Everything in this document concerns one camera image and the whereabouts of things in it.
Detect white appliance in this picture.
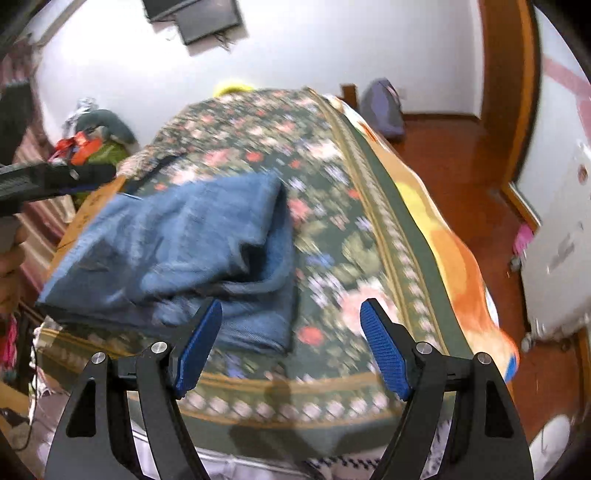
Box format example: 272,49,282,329
513,137,591,344

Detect person's left hand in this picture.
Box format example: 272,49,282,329
0,227,29,317

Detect striped pink curtain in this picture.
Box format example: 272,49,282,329
0,46,77,319

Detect dark floral blanket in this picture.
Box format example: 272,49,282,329
33,87,465,464

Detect orange flat box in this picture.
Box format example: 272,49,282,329
54,131,101,166

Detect wooden lap desk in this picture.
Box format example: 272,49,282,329
46,176,129,278

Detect grey backpack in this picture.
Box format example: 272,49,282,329
359,78,408,140

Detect yellow foam tube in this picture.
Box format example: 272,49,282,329
212,79,256,99

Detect orange printed blanket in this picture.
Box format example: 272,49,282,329
323,93,522,385

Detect pink floor item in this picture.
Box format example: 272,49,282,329
512,223,535,256

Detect small black monitor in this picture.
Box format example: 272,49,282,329
174,0,244,46

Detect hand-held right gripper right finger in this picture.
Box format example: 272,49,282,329
359,298,530,480

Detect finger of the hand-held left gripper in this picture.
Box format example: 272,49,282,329
45,162,117,198

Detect blue denim pants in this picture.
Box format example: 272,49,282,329
35,172,300,355

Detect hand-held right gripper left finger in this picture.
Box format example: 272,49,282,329
44,297,223,480

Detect black monitor cable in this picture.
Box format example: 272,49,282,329
213,27,238,51

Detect pile of pale clothes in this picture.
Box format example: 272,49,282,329
71,96,98,121

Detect black wall television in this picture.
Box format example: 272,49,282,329
140,0,205,22

